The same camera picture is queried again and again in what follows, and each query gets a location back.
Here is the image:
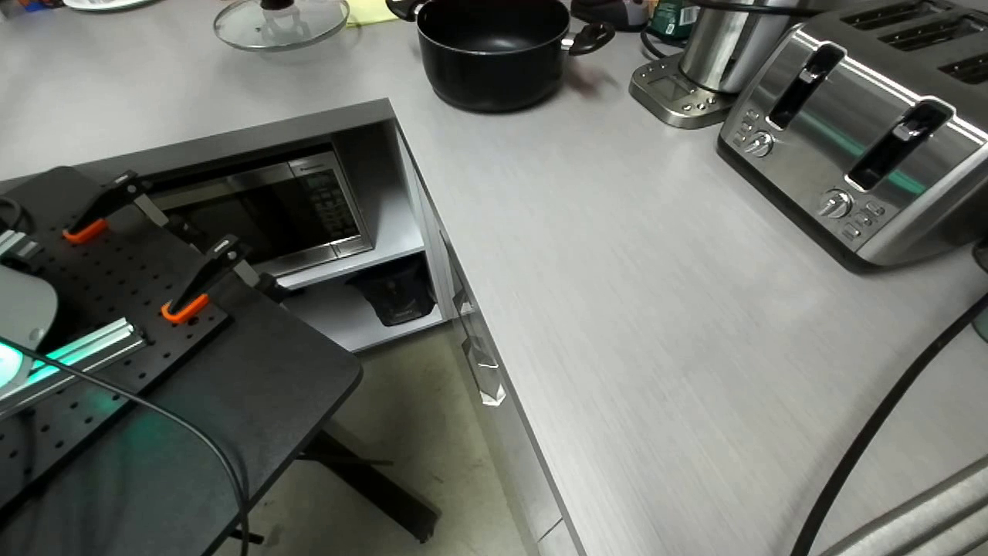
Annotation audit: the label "grey drawer cabinet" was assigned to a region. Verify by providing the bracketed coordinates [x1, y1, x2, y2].
[391, 127, 583, 556]

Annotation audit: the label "black cooking pot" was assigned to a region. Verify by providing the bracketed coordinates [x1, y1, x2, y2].
[382, 0, 621, 114]

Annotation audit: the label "built-in microwave oven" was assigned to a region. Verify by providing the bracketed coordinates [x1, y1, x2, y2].
[151, 151, 375, 281]

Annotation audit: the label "silver kettle base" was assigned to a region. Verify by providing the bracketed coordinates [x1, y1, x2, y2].
[625, 54, 737, 132]

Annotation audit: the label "orange handled clamp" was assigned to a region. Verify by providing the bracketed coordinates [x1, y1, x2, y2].
[59, 170, 171, 250]
[158, 236, 284, 330]

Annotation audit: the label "yellow sponge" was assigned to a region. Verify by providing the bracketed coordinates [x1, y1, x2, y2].
[343, 0, 400, 30]

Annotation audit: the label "thick black cable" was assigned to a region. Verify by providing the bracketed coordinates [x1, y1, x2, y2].
[787, 293, 988, 556]

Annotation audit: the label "glass lid with black knob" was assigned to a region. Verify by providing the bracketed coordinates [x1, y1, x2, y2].
[211, 0, 355, 55]

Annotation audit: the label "chrome drawer handle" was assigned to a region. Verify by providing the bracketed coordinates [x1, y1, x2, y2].
[464, 338, 509, 407]
[451, 291, 482, 333]

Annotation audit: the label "black work table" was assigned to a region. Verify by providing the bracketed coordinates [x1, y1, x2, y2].
[0, 165, 441, 556]

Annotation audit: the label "grey metal bars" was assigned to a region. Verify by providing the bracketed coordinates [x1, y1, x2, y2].
[819, 457, 988, 556]

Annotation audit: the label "black perforated breadboard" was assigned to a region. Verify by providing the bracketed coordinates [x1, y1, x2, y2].
[0, 167, 231, 510]

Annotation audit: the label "stainless steel toaster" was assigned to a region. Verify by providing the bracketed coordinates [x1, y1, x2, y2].
[717, 0, 988, 274]

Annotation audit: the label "black bin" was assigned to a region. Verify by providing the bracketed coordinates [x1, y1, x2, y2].
[358, 265, 437, 327]

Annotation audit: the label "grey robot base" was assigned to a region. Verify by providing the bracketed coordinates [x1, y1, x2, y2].
[0, 259, 60, 356]

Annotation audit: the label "stainless steel kettle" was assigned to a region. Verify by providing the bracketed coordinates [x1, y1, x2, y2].
[677, 0, 819, 96]

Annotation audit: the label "aluminium rail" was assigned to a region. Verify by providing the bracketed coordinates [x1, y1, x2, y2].
[0, 316, 146, 416]

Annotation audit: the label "dark green jar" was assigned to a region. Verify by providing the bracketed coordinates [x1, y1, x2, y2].
[644, 0, 705, 46]

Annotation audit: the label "thin black cable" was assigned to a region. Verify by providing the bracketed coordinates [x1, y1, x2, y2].
[36, 353, 256, 556]

